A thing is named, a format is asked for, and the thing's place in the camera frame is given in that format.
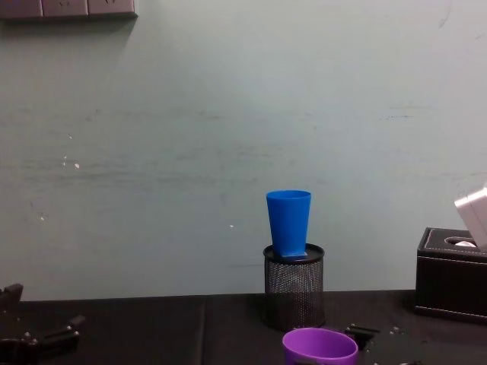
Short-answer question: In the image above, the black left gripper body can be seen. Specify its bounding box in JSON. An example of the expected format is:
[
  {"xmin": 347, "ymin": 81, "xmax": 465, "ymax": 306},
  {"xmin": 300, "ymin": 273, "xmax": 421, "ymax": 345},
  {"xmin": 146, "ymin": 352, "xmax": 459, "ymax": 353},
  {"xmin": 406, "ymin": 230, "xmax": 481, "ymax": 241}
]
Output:
[{"xmin": 0, "ymin": 335, "xmax": 81, "ymax": 365}]

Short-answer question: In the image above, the black table cloth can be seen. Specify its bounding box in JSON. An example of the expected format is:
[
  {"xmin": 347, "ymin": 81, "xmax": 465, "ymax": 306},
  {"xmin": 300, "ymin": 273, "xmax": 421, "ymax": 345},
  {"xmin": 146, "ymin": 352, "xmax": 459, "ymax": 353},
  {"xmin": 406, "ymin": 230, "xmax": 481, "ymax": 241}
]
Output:
[{"xmin": 0, "ymin": 290, "xmax": 487, "ymax": 365}]

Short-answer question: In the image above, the black mesh pen holder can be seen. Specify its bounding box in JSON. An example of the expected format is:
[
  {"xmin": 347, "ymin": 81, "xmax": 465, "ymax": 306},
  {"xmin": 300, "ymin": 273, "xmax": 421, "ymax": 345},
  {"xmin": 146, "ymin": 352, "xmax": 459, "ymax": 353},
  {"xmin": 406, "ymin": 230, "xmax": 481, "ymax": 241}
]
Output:
[{"xmin": 263, "ymin": 243, "xmax": 326, "ymax": 332}]

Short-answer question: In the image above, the blue plastic cup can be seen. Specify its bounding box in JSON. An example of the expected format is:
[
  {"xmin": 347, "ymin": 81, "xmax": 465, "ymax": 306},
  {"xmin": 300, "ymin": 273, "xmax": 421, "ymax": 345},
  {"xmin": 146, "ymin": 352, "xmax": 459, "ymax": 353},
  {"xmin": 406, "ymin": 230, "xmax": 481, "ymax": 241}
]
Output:
[{"xmin": 266, "ymin": 190, "xmax": 312, "ymax": 257}]

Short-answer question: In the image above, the purple plastic cup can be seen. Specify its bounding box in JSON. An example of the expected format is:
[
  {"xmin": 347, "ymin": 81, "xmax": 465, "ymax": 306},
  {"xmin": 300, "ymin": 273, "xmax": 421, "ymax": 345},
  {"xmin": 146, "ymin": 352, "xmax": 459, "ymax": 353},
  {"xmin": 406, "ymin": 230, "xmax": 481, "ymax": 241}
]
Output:
[{"xmin": 282, "ymin": 328, "xmax": 359, "ymax": 365}]

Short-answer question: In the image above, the small black clip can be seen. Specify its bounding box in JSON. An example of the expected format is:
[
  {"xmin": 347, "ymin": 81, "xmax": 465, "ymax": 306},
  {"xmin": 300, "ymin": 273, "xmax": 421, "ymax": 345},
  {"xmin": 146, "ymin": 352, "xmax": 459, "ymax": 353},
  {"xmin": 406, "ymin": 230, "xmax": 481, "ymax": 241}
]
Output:
[{"xmin": 344, "ymin": 323, "xmax": 382, "ymax": 349}]

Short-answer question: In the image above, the black leather tissue box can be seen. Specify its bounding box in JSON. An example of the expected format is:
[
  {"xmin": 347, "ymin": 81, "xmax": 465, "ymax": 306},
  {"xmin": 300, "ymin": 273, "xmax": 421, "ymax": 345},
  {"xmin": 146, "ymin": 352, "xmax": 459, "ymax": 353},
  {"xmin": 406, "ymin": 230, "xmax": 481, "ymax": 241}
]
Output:
[{"xmin": 413, "ymin": 227, "xmax": 487, "ymax": 325}]

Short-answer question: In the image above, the grey wall socket panel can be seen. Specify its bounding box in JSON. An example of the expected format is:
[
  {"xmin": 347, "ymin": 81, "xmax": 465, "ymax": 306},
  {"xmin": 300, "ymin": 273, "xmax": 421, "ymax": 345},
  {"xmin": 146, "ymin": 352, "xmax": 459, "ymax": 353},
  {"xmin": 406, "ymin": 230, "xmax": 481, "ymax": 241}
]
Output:
[{"xmin": 0, "ymin": 0, "xmax": 139, "ymax": 21}]

